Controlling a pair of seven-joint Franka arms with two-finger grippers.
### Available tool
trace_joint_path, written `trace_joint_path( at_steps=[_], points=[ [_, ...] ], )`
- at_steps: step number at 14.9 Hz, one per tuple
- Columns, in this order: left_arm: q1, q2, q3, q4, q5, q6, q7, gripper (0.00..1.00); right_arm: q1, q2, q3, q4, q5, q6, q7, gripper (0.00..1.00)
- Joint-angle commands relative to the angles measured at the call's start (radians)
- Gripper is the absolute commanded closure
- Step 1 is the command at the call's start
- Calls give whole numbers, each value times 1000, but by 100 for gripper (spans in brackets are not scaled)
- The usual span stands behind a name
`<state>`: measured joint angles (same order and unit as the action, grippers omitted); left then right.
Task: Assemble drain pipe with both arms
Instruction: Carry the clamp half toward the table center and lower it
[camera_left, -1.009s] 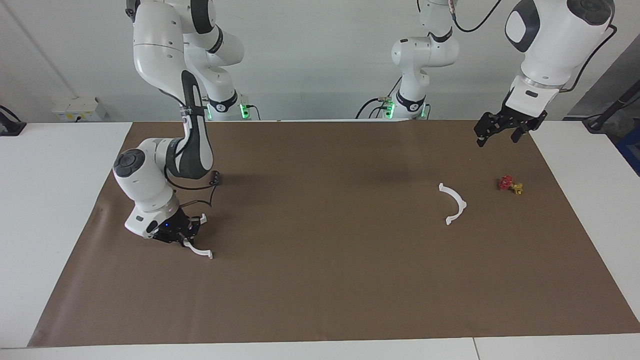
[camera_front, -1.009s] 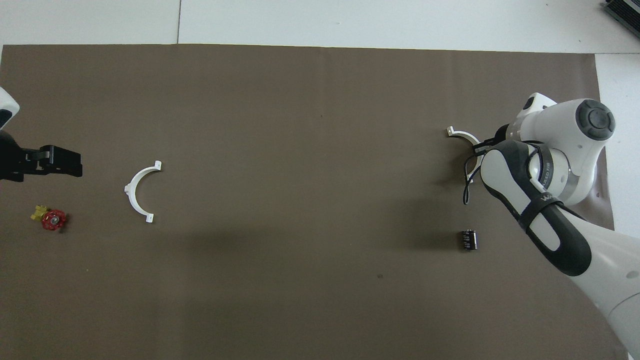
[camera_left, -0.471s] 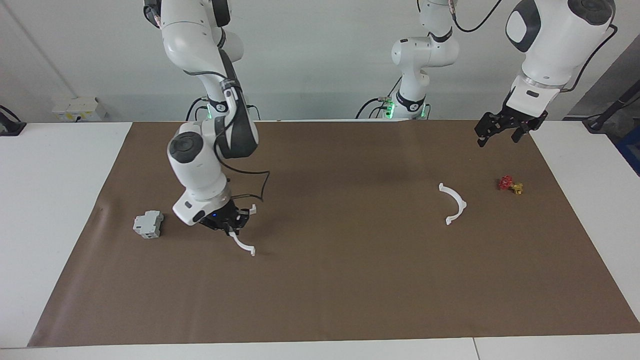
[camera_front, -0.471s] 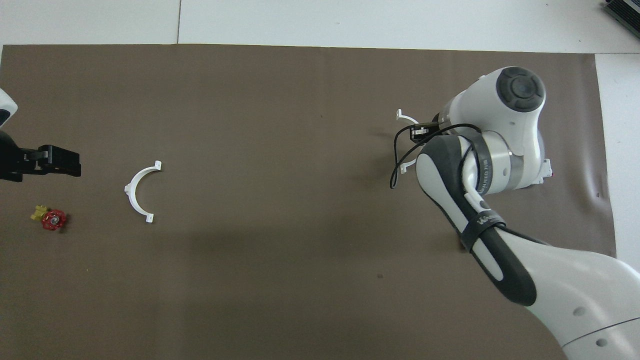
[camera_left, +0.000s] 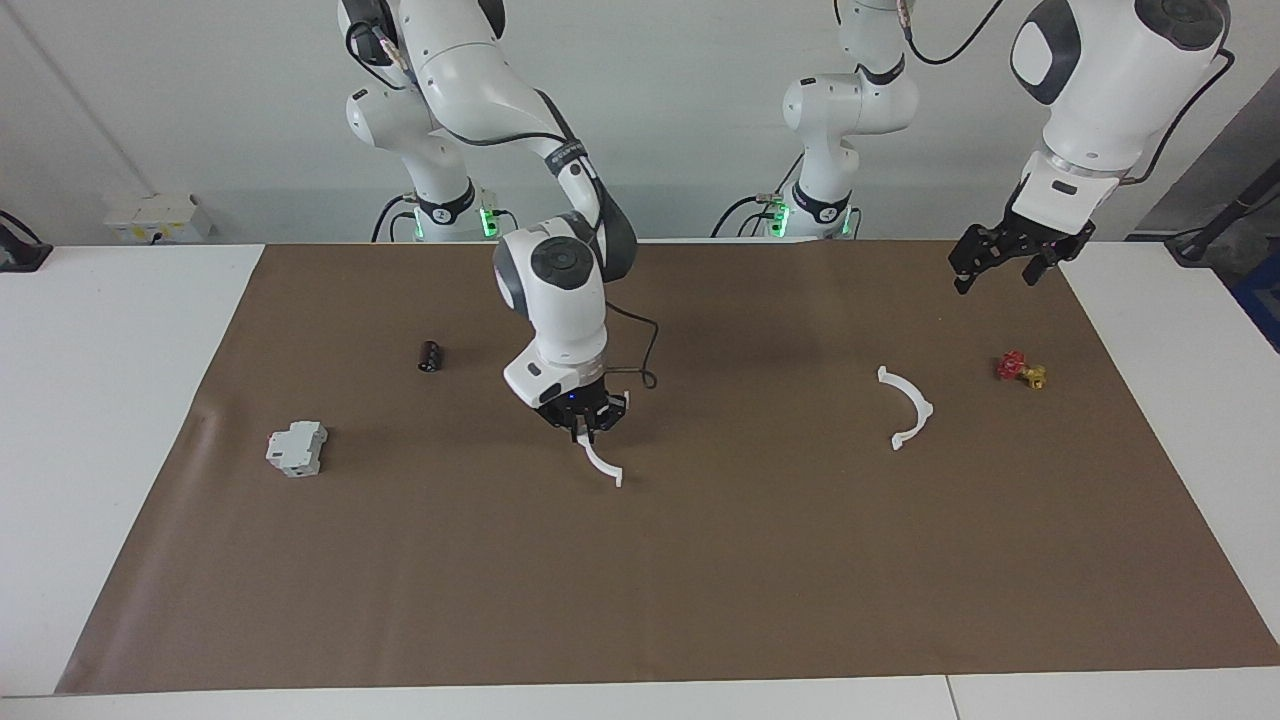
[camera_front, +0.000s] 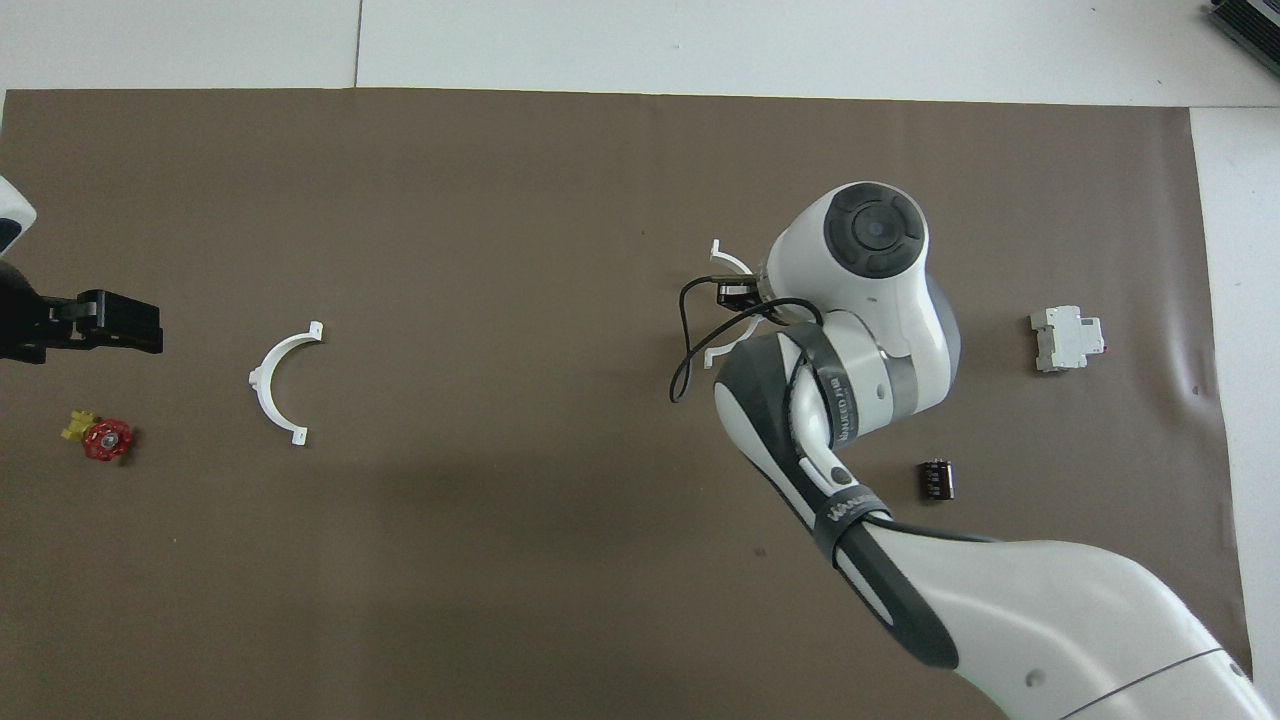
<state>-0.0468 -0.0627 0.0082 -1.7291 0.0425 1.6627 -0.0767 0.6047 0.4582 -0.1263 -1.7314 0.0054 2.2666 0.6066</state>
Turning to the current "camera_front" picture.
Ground black ribbed device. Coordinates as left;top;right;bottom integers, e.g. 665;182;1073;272
1205;0;1280;51

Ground red and yellow valve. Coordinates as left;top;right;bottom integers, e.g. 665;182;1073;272
62;408;135;463

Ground white circuit breaker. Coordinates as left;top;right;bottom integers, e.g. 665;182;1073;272
1030;305;1107;374

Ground white half-ring pipe clamp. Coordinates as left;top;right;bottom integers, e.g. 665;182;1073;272
703;240;763;369
248;320;325;447

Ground brown paper table mat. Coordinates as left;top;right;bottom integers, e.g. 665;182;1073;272
0;88;1257;720

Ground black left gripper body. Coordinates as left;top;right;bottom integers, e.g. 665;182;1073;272
0;258;81;363

